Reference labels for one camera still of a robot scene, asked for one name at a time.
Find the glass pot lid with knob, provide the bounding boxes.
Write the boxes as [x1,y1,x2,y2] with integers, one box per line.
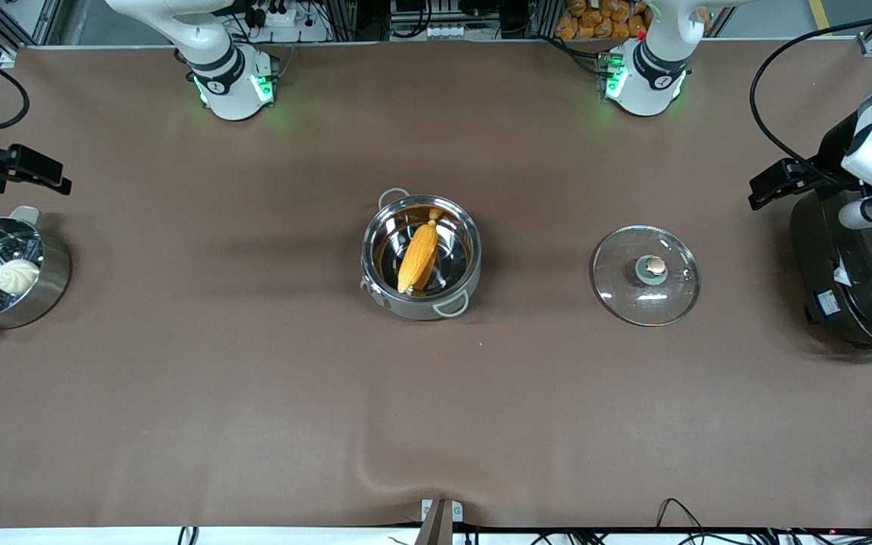
[592,225,702,328]

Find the yellow toy corn cob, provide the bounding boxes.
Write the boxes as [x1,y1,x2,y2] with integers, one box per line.
[397,208,444,294]

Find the white toy steamed bun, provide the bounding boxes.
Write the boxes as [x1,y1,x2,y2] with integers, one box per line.
[0,259,42,296]

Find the black round appliance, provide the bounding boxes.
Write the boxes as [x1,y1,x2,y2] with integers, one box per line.
[789,189,872,357]

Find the orange toy food pile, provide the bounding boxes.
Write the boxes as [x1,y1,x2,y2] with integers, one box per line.
[555,0,653,41]

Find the power strip with black plugs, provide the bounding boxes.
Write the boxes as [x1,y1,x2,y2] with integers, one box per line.
[243,0,301,30]

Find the brown table cover mat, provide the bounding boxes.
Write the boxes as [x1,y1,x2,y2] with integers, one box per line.
[0,42,872,529]

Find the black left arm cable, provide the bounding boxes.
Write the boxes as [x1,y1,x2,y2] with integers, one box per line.
[749,13,872,190]

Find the steel steamer pot grey handles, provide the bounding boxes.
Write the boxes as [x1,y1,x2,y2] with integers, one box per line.
[0,206,72,341]

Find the black looped floor cable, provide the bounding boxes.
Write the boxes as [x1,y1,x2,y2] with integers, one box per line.
[656,497,711,535]

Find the steel pot with green handles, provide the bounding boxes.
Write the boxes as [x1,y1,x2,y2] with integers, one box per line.
[360,188,483,321]

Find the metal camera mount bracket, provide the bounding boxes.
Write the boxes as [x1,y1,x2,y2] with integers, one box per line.
[415,497,464,545]

